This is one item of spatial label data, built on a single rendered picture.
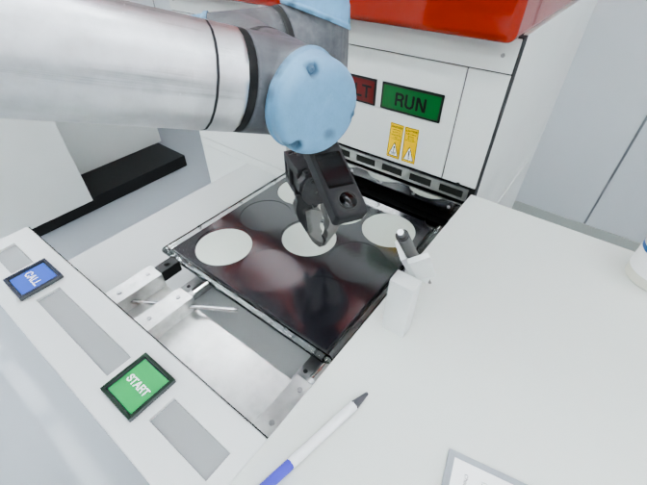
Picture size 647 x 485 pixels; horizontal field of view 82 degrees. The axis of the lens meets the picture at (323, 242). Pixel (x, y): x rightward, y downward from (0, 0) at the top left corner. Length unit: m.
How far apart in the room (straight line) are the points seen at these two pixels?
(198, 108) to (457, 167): 0.53
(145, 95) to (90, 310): 0.37
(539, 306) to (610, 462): 0.18
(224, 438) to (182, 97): 0.31
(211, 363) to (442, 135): 0.53
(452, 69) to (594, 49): 1.51
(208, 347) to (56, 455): 1.15
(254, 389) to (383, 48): 0.58
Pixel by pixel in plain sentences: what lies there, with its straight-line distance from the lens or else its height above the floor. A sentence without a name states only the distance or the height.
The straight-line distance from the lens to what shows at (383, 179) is 0.79.
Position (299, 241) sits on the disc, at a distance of 0.68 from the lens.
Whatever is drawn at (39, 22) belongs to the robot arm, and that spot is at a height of 1.31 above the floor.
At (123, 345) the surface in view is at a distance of 0.52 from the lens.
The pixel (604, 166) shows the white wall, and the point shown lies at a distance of 2.30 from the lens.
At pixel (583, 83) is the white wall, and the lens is 2.18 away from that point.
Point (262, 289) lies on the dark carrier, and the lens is 0.61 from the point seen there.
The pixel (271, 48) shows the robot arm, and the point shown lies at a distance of 0.30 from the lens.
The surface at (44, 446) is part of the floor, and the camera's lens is 1.72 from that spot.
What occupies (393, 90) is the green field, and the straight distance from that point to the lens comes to 0.73.
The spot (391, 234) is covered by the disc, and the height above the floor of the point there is 0.90.
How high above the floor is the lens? 1.35
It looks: 41 degrees down
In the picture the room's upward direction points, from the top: straight up
